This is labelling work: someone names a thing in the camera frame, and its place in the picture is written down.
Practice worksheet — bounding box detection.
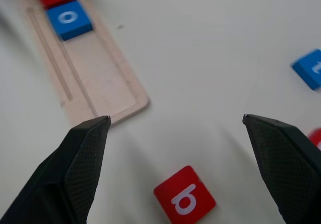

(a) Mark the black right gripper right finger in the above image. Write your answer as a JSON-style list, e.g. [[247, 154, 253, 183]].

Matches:
[[242, 114, 321, 224]]

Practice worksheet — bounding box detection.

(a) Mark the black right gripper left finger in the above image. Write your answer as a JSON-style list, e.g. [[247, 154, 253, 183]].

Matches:
[[0, 115, 112, 224]]

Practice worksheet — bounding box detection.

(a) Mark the red letter o block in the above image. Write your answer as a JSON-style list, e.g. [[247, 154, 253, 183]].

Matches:
[[307, 128, 321, 151]]

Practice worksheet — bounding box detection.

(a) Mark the blue letter t block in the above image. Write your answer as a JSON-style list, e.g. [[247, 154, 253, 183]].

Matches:
[[290, 48, 321, 91]]

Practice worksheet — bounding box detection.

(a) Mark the red letter b block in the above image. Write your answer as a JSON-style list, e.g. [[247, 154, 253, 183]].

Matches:
[[153, 165, 217, 224]]

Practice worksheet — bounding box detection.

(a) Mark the wooden letter tray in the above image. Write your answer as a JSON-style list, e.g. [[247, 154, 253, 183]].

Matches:
[[26, 0, 151, 128]]

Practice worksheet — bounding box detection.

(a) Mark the blue letter o block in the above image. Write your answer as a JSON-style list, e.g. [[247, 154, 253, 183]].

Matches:
[[46, 0, 94, 42]]

